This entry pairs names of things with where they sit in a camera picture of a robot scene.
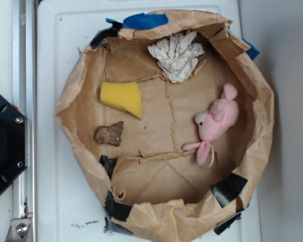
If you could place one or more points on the brown rock chunk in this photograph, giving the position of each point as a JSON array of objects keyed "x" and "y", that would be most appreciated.
[{"x": 109, "y": 134}]

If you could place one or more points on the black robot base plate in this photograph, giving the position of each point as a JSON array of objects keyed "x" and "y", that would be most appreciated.
[{"x": 12, "y": 144}]

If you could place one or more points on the pink plush bunny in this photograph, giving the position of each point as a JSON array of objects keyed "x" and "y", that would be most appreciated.
[{"x": 213, "y": 123}]

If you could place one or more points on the crumpled white paper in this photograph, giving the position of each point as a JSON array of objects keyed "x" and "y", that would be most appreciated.
[{"x": 177, "y": 55}]

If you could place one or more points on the metal corner bracket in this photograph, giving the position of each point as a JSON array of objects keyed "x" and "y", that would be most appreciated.
[{"x": 19, "y": 229}]

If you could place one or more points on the brown paper bag bin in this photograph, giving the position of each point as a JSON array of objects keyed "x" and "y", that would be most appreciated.
[{"x": 148, "y": 184}]

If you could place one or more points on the yellow sponge piece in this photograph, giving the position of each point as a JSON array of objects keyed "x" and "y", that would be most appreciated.
[{"x": 123, "y": 96}]

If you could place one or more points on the aluminium extrusion rail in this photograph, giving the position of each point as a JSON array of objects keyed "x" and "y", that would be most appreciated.
[{"x": 24, "y": 97}]

